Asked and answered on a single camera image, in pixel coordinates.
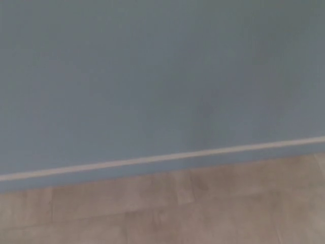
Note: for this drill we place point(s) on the blue baseboard with white trim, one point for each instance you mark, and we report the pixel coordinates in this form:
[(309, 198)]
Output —
[(162, 166)]

